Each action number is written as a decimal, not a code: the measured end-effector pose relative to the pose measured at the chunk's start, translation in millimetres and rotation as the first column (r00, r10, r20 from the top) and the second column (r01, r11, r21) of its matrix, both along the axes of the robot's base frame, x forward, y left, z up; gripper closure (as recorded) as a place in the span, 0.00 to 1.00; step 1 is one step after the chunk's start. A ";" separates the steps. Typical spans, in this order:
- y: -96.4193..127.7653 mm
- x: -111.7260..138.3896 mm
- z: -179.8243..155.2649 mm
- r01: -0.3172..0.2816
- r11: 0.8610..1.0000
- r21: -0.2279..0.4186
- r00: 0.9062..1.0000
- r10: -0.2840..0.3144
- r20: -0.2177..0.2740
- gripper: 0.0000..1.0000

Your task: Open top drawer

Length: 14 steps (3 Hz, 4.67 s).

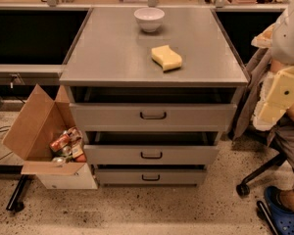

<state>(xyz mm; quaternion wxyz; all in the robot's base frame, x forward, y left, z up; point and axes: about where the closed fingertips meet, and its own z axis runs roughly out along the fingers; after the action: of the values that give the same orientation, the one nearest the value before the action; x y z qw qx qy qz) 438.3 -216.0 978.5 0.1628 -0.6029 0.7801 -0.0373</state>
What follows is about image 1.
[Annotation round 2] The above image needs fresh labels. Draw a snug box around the silver can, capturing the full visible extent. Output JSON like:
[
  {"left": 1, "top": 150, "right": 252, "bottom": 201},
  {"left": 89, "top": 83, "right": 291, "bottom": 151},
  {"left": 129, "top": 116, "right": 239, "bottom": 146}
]
[{"left": 61, "top": 145, "right": 72, "bottom": 156}]

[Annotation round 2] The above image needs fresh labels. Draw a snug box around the blue croc shoe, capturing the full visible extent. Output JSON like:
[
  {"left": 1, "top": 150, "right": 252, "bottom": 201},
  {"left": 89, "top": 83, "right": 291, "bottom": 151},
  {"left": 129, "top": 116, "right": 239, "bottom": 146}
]
[{"left": 264, "top": 186, "right": 294, "bottom": 235}]

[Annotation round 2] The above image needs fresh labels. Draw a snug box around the grey middle drawer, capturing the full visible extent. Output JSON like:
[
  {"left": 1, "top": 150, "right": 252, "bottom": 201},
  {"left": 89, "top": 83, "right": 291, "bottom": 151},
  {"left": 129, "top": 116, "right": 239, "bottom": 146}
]
[{"left": 84, "top": 132, "right": 219, "bottom": 165}]

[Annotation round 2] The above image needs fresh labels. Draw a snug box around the red snack bag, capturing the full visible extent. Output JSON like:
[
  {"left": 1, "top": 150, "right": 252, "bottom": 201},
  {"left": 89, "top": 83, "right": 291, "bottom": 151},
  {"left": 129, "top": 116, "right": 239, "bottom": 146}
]
[{"left": 49, "top": 133, "right": 70, "bottom": 152}]

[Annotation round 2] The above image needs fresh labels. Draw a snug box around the black desk leg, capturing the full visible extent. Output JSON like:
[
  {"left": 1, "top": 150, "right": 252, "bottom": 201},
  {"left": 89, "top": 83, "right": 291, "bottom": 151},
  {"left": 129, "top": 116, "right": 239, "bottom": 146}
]
[{"left": 6, "top": 175, "right": 30, "bottom": 212}]

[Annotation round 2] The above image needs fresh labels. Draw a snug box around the grey bottom drawer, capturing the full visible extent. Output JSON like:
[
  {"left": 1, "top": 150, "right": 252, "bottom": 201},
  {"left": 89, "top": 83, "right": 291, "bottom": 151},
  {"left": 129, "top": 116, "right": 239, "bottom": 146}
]
[{"left": 95, "top": 164, "right": 207, "bottom": 185}]

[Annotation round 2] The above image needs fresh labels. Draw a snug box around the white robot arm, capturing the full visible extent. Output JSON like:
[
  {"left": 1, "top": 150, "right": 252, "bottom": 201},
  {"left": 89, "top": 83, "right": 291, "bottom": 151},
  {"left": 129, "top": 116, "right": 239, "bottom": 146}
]
[{"left": 253, "top": 0, "right": 294, "bottom": 130}]

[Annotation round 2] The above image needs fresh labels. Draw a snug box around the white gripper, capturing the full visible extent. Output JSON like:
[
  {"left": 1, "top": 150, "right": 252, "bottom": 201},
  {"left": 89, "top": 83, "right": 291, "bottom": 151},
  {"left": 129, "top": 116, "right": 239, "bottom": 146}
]
[{"left": 258, "top": 66, "right": 294, "bottom": 125}]

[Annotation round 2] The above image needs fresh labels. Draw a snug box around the grey drawer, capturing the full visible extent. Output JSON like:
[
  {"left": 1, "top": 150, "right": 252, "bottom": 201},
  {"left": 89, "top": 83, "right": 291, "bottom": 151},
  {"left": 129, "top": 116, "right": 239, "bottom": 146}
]
[
  {"left": 95, "top": 164, "right": 207, "bottom": 185},
  {"left": 71, "top": 87, "right": 236, "bottom": 131},
  {"left": 84, "top": 132, "right": 219, "bottom": 165}
]

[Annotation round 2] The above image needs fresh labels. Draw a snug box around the yellow sponge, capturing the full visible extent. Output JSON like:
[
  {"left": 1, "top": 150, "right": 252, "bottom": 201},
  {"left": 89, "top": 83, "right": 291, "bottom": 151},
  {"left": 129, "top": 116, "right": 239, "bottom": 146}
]
[{"left": 151, "top": 45, "right": 182, "bottom": 71}]

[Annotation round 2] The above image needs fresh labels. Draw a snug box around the long workbench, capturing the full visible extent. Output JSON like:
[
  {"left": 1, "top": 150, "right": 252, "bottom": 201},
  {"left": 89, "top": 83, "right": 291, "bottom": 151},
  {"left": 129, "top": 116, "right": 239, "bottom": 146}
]
[{"left": 0, "top": 0, "right": 294, "bottom": 86}]

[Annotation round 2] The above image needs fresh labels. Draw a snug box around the black office chair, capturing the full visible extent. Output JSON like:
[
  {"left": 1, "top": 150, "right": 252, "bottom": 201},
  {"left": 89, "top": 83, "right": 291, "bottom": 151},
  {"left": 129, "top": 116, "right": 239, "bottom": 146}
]
[{"left": 236, "top": 127, "right": 286, "bottom": 197}]

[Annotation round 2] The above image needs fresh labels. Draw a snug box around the grey top drawer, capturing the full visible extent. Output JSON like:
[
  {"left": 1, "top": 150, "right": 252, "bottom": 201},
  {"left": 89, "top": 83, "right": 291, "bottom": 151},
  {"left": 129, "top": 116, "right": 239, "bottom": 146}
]
[{"left": 71, "top": 87, "right": 236, "bottom": 131}]

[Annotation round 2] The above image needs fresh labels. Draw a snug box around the grey jacket on chair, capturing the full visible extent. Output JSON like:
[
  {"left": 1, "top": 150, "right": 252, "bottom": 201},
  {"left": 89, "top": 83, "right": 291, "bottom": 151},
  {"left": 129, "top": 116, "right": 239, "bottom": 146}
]
[{"left": 229, "top": 48, "right": 271, "bottom": 140}]

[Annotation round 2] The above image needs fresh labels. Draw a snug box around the grey drawer cabinet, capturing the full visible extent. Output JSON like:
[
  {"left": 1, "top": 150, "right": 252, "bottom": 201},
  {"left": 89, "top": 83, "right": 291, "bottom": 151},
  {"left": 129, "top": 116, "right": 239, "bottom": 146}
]
[{"left": 59, "top": 6, "right": 249, "bottom": 186}]

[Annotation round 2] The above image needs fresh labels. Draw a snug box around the open cardboard box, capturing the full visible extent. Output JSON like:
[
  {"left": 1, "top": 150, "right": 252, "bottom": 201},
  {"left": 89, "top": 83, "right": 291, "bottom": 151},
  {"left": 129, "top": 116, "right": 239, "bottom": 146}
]
[{"left": 3, "top": 86, "right": 97, "bottom": 189}]

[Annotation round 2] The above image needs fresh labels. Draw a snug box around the white ceramic bowl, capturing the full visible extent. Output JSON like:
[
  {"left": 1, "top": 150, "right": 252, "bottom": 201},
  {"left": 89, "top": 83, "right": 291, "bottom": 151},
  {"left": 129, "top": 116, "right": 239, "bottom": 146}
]
[{"left": 134, "top": 7, "right": 165, "bottom": 32}]

